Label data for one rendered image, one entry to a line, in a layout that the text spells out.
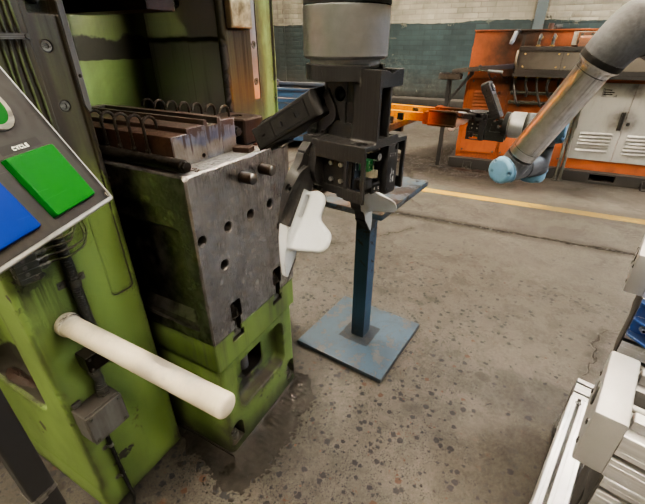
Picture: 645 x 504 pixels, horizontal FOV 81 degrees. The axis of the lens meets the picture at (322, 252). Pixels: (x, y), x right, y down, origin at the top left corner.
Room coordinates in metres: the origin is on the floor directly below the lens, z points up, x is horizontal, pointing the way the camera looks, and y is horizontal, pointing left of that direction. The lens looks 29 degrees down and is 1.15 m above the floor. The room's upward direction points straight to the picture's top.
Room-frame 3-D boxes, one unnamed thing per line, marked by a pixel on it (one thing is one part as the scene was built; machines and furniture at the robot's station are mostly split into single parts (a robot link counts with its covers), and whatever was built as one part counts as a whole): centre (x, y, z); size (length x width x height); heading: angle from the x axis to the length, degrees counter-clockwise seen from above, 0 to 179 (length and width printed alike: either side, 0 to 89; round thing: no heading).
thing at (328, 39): (0.39, -0.02, 1.15); 0.08 x 0.08 x 0.05
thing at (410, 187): (1.31, -0.17, 0.68); 0.40 x 0.30 x 0.02; 146
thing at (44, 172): (0.44, 0.32, 1.01); 0.07 x 0.05 x 0.07; 176
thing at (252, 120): (1.06, 0.23, 0.95); 0.12 x 0.08 x 0.06; 61
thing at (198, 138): (0.98, 0.45, 0.96); 0.42 x 0.20 x 0.09; 61
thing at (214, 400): (0.53, 0.35, 0.62); 0.44 x 0.05 x 0.05; 61
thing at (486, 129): (1.23, -0.52, 0.93); 0.12 x 0.08 x 0.09; 56
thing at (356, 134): (0.38, -0.03, 1.07); 0.09 x 0.08 x 0.12; 49
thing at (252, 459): (0.86, 0.22, 0.01); 0.58 x 0.39 x 0.01; 151
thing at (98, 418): (0.62, 0.54, 0.36); 0.09 x 0.07 x 0.12; 151
